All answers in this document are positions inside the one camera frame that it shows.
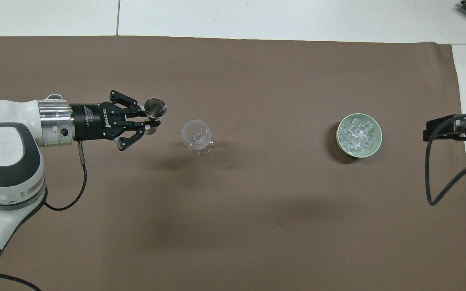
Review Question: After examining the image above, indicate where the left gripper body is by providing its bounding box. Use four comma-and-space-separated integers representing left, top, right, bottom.
70, 102, 117, 142

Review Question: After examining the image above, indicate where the steel jigger cup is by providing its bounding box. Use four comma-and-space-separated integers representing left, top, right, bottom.
144, 97, 167, 135

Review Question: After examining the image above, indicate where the clear wine glass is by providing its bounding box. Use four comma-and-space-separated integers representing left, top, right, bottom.
182, 118, 214, 155

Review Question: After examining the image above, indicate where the clear ice cubes heap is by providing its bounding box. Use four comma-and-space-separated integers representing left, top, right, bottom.
339, 116, 379, 153

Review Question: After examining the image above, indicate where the green bowl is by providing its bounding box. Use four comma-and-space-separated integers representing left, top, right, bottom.
336, 113, 383, 158

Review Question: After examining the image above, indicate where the black cable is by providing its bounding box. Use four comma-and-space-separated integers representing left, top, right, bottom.
43, 141, 88, 211
425, 113, 466, 206
0, 271, 42, 291

